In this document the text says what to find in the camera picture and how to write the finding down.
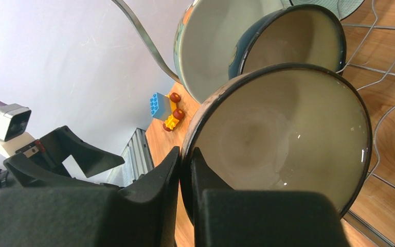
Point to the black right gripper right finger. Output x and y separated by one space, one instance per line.
227 217

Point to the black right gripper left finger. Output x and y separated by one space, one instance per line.
141 214

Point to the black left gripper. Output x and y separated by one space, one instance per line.
57 146

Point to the pink brown bowl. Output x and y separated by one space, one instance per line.
290 126

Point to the steel two-tier dish rack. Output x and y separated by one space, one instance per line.
371 67

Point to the blue orange toy car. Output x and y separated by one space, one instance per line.
166 109

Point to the dark blue floral bowl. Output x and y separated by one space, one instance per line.
306 33

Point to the small celadon cup left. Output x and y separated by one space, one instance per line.
341 8

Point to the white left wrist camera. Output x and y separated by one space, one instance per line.
14 119

